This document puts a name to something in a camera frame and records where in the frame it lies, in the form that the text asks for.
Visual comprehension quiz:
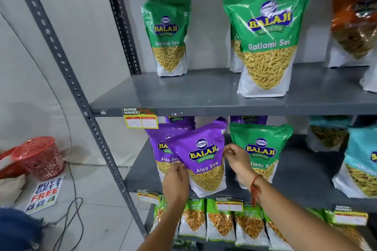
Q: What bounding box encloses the person's right hand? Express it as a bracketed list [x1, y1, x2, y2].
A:
[223, 143, 260, 187]

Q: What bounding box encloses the person's left hand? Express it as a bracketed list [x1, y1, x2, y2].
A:
[163, 163, 190, 206]

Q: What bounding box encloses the purple snack packet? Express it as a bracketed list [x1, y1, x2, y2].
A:
[165, 116, 196, 130]
[145, 124, 192, 183]
[165, 118, 228, 198]
[230, 116, 268, 125]

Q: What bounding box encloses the person's right forearm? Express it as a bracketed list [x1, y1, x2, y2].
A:
[250, 176, 363, 251]

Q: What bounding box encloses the person's left forearm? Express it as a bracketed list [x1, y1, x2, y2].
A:
[137, 198, 189, 251]

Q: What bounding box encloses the red thread wristband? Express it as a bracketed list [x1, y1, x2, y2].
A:
[249, 175, 263, 208]

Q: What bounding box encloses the yellow shelf price label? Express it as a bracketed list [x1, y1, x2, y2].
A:
[216, 196, 244, 213]
[334, 205, 369, 226]
[137, 190, 160, 205]
[122, 108, 159, 130]

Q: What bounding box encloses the row of small green pouches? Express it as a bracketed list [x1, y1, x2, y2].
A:
[150, 196, 372, 251]

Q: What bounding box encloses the grey metal shelf rack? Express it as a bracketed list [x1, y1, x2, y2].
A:
[7, 0, 377, 251]

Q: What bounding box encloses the teal snack packet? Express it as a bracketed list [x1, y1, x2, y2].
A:
[332, 125, 377, 199]
[306, 116, 353, 153]

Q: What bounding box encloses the large green snack packet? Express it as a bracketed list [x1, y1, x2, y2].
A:
[221, 0, 323, 98]

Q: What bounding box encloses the white promotion sign card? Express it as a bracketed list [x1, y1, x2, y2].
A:
[24, 175, 66, 215]

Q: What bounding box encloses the red plastic basket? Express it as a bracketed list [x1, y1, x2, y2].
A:
[11, 136, 65, 181]

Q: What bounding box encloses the white snack packet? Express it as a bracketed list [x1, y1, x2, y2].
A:
[360, 55, 377, 93]

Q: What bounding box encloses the beige cloth bag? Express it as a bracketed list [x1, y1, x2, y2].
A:
[0, 174, 27, 208]

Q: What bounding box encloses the red plastic tub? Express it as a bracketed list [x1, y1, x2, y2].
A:
[0, 147, 29, 180]

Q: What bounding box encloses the blue cloth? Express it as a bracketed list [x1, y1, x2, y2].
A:
[0, 207, 45, 251]

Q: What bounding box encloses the orange snack packet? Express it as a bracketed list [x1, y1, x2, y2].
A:
[324, 0, 377, 68]

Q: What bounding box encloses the black cable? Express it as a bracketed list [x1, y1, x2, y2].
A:
[44, 162, 85, 251]

